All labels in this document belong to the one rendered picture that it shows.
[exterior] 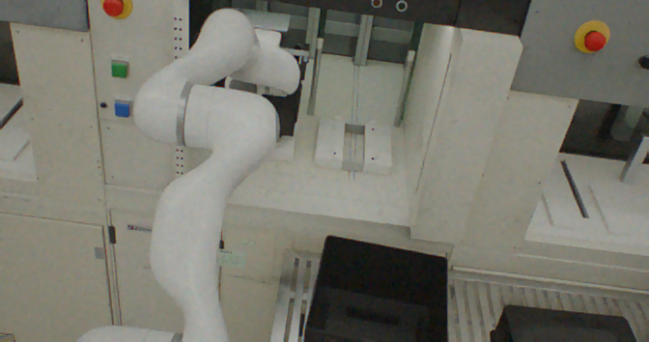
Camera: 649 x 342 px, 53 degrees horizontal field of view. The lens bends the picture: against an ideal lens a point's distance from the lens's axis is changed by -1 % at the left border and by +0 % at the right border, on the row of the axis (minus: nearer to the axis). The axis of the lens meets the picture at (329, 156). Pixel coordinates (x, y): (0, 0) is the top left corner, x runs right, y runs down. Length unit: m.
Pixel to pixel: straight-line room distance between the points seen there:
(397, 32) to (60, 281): 1.34
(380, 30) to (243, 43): 1.28
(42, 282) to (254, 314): 0.60
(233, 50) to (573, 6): 0.68
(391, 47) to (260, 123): 1.42
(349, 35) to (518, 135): 0.99
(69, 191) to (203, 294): 0.87
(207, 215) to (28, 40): 0.73
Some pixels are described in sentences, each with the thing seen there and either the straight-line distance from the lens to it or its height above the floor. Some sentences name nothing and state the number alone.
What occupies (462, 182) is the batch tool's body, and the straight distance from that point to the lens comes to 1.49.
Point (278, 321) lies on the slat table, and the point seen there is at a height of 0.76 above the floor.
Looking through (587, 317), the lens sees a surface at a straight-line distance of 1.59.
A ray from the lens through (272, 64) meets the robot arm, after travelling 1.34.
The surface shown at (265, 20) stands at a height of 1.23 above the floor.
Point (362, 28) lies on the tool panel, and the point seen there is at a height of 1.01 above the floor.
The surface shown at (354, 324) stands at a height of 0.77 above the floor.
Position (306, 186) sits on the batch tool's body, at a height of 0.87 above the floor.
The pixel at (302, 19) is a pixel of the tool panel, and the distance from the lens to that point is 2.31.
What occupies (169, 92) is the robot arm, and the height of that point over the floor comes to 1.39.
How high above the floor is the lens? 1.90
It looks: 35 degrees down
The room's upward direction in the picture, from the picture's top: 9 degrees clockwise
